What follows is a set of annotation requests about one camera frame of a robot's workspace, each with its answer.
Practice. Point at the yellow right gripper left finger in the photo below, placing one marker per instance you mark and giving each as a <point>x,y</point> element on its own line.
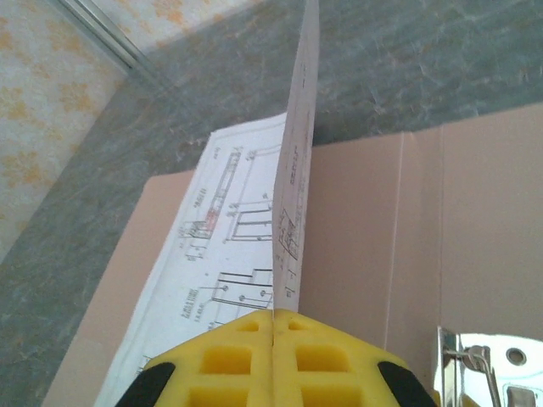
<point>254,373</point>

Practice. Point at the brown folder with papers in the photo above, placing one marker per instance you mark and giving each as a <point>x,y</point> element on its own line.
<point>360,233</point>

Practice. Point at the aluminium frame corner post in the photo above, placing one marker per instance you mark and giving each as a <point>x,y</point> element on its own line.
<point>106,36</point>

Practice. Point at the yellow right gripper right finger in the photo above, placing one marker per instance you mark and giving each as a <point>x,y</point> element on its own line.
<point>288,373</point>

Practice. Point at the silver metal folder clip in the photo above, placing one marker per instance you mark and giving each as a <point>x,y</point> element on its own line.
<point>509,373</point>

